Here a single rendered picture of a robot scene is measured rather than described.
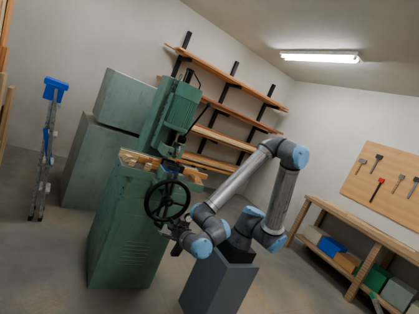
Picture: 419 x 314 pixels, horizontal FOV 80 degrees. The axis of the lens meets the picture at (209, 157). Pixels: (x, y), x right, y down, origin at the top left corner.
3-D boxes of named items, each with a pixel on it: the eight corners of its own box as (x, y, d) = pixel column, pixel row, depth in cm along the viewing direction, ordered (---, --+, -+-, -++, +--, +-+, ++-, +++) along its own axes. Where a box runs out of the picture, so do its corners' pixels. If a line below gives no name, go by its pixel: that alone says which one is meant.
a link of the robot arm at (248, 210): (242, 223, 186) (253, 203, 183) (259, 238, 175) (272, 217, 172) (230, 223, 175) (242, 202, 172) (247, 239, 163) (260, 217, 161)
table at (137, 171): (120, 180, 143) (123, 171, 142) (114, 162, 169) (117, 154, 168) (207, 199, 174) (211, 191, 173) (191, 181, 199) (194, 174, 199)
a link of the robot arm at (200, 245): (216, 252, 113) (199, 265, 108) (202, 244, 124) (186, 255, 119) (210, 234, 111) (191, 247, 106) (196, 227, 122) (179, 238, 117)
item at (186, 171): (138, 161, 170) (139, 156, 169) (137, 161, 171) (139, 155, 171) (206, 179, 198) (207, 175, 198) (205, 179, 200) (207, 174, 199)
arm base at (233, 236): (240, 235, 190) (246, 224, 188) (254, 252, 174) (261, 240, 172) (221, 231, 180) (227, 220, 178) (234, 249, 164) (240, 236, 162)
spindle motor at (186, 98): (166, 128, 162) (184, 81, 157) (159, 122, 177) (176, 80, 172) (189, 136, 171) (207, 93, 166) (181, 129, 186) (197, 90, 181)
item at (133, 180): (130, 183, 156) (133, 177, 156) (126, 171, 174) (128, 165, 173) (186, 195, 177) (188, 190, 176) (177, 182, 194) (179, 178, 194)
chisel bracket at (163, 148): (161, 157, 171) (165, 146, 170) (156, 151, 183) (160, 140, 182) (171, 160, 175) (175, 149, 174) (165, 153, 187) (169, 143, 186)
